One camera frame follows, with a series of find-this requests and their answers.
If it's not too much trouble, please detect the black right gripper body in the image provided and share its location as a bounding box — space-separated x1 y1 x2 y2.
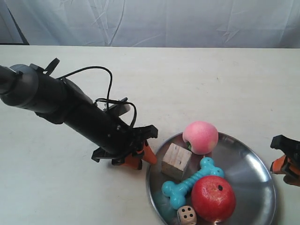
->
270 135 300 162

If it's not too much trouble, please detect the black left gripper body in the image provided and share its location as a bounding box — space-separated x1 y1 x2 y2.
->
91 110 158 165

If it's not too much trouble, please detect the large round metal plate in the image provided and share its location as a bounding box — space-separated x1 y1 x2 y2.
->
146 133 278 225

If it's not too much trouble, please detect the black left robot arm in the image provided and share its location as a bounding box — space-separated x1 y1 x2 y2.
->
0 59 158 170

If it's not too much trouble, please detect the wooden cube block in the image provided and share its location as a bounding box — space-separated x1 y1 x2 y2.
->
161 143 192 180

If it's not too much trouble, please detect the teal rubber bone toy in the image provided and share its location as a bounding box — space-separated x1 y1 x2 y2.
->
161 157 225 210

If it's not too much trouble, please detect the pink toy peach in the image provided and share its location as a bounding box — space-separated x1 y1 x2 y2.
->
182 121 218 155

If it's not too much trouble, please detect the small wooden die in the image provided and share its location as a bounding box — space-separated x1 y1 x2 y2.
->
177 205 197 225

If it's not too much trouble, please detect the red toy apple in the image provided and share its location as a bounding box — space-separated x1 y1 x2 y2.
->
191 175 236 222

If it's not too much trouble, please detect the white backdrop cloth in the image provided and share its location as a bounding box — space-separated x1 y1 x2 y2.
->
0 0 300 48

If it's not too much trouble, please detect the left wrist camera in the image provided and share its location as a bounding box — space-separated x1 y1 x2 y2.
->
107 104 130 117

